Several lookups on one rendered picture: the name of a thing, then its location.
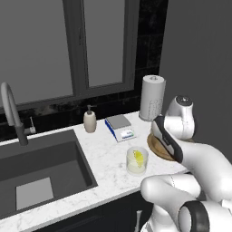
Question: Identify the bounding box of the round wooden bowl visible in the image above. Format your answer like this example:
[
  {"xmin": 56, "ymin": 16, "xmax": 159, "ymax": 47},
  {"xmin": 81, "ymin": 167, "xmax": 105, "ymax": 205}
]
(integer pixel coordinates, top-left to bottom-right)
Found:
[{"xmin": 147, "ymin": 132, "xmax": 196, "ymax": 162}]

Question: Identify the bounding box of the white paper towel roll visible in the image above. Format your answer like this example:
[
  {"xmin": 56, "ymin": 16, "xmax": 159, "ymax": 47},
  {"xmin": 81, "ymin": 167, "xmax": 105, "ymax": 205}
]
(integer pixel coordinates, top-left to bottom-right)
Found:
[{"xmin": 138, "ymin": 74, "xmax": 167, "ymax": 122}]

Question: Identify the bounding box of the silver cupboard handle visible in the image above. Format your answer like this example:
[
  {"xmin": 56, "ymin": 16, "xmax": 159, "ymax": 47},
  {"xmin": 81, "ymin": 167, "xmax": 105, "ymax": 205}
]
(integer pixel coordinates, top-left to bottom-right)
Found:
[{"xmin": 134, "ymin": 209, "xmax": 142, "ymax": 232}]

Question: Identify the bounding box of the grey framed window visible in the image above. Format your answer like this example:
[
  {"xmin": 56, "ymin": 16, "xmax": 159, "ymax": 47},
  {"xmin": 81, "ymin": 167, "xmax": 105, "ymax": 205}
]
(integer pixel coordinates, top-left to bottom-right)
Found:
[{"xmin": 0, "ymin": 0, "xmax": 141, "ymax": 115}]

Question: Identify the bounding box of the dark cupboard door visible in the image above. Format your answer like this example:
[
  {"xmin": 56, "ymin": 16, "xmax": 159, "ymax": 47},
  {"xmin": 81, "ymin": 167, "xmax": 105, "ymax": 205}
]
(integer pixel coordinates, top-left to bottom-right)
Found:
[{"xmin": 32, "ymin": 190, "xmax": 156, "ymax": 232}]

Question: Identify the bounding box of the beige soap dispenser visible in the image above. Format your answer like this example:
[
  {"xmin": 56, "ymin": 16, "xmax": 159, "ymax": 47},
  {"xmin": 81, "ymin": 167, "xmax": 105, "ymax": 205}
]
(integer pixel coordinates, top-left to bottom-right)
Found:
[{"xmin": 83, "ymin": 104, "xmax": 98, "ymax": 134}]

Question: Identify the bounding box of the glass of lemonade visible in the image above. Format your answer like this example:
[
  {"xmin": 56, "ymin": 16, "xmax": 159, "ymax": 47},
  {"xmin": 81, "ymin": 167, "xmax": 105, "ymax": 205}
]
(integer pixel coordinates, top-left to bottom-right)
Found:
[{"xmin": 126, "ymin": 146, "xmax": 150, "ymax": 177}]

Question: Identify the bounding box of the dark grey sink basin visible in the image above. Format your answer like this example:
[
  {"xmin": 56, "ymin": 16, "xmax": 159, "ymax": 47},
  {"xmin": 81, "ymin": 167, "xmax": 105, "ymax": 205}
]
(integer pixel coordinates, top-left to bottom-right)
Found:
[{"xmin": 0, "ymin": 129, "xmax": 99, "ymax": 220}]

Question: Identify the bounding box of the blue and white kitchen scale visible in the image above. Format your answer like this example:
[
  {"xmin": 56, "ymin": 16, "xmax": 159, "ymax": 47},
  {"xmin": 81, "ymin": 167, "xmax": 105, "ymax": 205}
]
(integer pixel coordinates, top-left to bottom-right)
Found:
[{"xmin": 104, "ymin": 114, "xmax": 137, "ymax": 143}]

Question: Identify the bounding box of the grey sink tap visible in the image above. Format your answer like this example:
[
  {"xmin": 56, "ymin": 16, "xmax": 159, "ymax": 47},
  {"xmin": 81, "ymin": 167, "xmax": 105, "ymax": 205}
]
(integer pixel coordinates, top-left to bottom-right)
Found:
[{"xmin": 0, "ymin": 82, "xmax": 37, "ymax": 147}]

